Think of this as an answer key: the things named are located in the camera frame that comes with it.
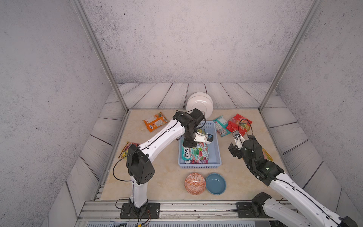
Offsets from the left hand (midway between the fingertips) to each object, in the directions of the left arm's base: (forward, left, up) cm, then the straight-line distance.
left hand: (195, 142), depth 80 cm
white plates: (+34, -7, 0) cm, 35 cm away
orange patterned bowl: (-17, +1, -17) cm, 24 cm away
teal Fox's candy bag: (-4, -3, -4) cm, 6 cm away
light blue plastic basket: (-3, -13, -18) cm, 22 cm away
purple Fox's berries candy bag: (-4, -1, -16) cm, 16 cm away
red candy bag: (+25, -34, -14) cm, 45 cm away
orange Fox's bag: (-1, -47, -16) cm, 50 cm away
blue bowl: (-17, -11, -17) cm, 27 cm away
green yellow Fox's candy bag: (+20, -7, -16) cm, 26 cm away
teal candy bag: (+25, -22, -16) cm, 37 cm away
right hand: (-1, -25, +4) cm, 25 cm away
